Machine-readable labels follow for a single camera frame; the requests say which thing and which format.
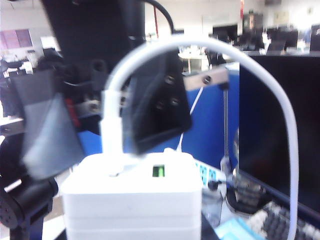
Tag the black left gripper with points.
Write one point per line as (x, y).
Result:
(87, 80)

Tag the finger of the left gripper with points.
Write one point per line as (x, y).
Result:
(162, 115)

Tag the white charging base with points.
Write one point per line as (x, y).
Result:
(130, 205)

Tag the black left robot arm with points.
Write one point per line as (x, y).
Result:
(87, 30)

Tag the blue cubicle partition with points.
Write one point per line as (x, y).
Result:
(212, 125)

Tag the black AOC computer monitor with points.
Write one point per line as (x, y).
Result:
(262, 125)

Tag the clear plastic container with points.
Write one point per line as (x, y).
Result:
(212, 207)

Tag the light blue tissue pack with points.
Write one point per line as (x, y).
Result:
(237, 230)

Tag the white and grey keyboard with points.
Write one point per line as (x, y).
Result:
(275, 222)

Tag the purple wall poster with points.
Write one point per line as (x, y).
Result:
(15, 38)

